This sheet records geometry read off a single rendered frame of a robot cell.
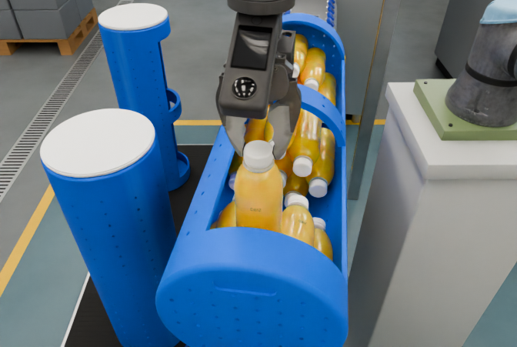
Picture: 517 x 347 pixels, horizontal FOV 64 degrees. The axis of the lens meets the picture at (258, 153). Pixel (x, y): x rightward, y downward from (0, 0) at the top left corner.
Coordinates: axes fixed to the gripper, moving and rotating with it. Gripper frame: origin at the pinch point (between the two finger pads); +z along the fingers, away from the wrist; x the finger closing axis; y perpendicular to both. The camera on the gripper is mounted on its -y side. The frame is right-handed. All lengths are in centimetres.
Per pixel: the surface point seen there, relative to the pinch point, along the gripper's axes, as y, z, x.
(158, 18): 115, 29, 59
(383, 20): 128, 30, -31
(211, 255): -9.3, 10.3, 4.8
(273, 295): -10.9, 14.8, -3.7
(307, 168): 23.1, 22.0, -6.5
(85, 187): 21, 33, 44
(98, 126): 40, 29, 49
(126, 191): 25, 37, 36
